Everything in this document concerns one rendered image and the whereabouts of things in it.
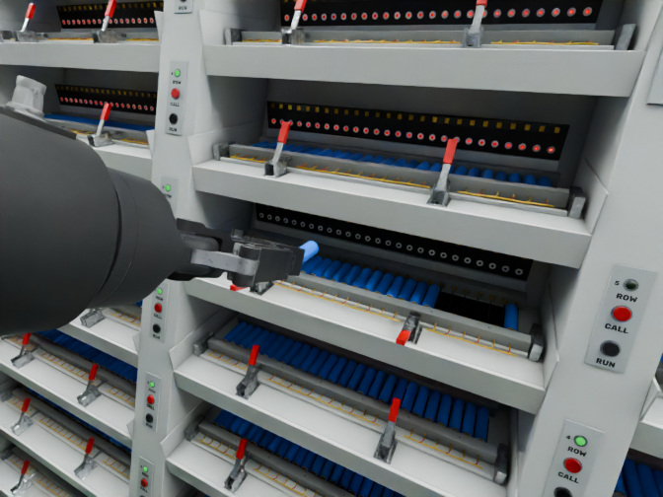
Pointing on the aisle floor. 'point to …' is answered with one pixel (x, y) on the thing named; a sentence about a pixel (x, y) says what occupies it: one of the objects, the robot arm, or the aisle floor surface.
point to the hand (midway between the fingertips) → (273, 256)
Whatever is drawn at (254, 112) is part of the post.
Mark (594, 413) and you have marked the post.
